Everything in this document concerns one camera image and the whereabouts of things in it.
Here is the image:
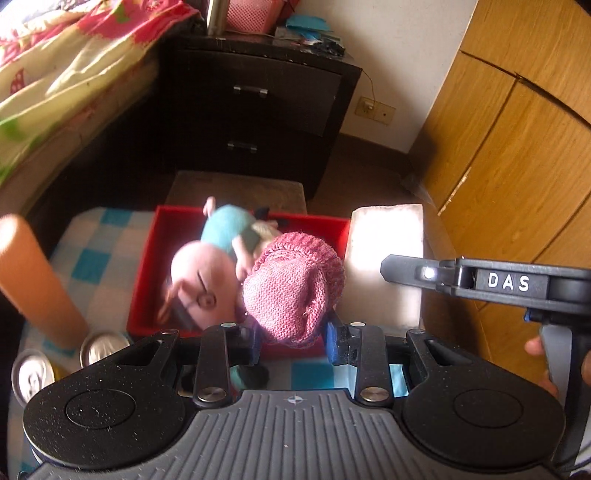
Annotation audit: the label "right hand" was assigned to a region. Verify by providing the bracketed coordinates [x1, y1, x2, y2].
[524, 335, 591, 399]

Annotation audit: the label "wall power socket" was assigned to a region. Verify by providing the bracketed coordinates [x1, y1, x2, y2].
[355, 97, 396, 125]

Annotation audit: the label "wooden wardrobe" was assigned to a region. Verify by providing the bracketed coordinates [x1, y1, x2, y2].
[406, 0, 591, 384]

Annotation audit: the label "pink pig plush toy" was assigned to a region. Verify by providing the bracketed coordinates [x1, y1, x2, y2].
[156, 196, 283, 331]

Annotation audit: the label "blue items on nightstand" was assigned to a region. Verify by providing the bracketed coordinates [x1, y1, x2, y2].
[286, 14, 346, 57]

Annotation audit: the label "dark wooden nightstand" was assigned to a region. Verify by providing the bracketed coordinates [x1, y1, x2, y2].
[115, 32, 364, 201]

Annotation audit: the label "steel thermos flask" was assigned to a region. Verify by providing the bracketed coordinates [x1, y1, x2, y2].
[204, 0, 230, 37]

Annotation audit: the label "orange ribbed bottle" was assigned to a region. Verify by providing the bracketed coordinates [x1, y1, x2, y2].
[1, 214, 89, 350]

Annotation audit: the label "pink knitted hat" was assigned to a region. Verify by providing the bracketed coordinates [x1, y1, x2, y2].
[242, 232, 346, 348]

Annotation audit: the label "pink plastic basket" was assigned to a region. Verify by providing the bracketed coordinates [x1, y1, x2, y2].
[226, 0, 284, 34]

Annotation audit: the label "white sponge block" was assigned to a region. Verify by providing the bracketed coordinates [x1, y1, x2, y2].
[337, 204, 424, 335]

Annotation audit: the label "blue checkered cloth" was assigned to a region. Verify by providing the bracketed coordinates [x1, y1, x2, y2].
[8, 206, 412, 476]

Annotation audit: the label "brown low stool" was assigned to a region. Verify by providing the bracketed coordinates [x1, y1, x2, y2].
[165, 171, 307, 214]

